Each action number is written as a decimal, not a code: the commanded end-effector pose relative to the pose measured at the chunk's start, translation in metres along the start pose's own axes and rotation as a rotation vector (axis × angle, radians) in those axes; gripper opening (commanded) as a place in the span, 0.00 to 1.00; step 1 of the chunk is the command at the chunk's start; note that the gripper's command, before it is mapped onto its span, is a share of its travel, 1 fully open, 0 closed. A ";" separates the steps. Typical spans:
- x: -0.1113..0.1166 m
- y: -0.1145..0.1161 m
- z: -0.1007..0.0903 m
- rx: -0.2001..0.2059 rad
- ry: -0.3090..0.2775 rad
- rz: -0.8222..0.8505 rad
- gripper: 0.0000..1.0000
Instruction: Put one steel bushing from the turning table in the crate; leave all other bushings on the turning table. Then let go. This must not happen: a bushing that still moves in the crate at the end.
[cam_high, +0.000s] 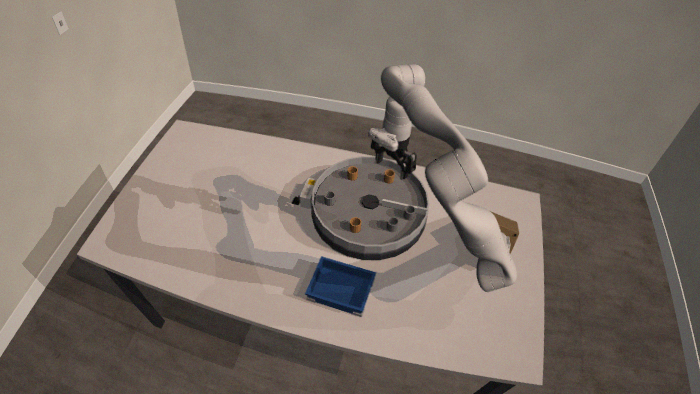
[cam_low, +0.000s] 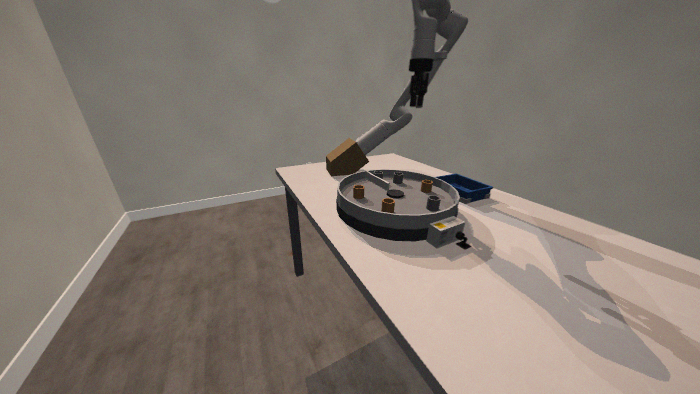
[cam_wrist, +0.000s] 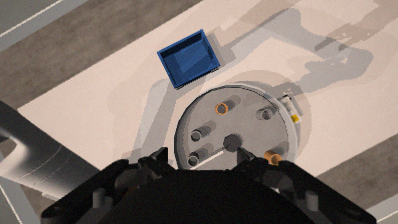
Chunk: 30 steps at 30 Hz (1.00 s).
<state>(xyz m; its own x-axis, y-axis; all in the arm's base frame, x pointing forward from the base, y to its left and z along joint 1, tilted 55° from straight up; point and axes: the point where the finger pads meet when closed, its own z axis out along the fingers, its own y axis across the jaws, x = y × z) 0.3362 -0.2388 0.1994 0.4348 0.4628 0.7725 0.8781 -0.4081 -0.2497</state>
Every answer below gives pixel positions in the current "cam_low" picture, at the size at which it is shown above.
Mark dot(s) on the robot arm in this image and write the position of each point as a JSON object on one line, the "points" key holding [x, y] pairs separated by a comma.
{"points": [[423, 46]]}

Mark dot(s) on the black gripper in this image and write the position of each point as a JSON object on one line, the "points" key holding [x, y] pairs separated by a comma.
{"points": [[419, 66]]}

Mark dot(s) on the bronze bushing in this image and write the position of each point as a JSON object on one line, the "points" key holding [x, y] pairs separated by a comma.
{"points": [[388, 205], [426, 186], [358, 191]]}

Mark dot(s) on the blue square tray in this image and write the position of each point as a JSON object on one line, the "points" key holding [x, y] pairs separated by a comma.
{"points": [[474, 190]]}

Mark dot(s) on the grey round turning table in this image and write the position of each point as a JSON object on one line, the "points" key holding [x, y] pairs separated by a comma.
{"points": [[411, 221]]}

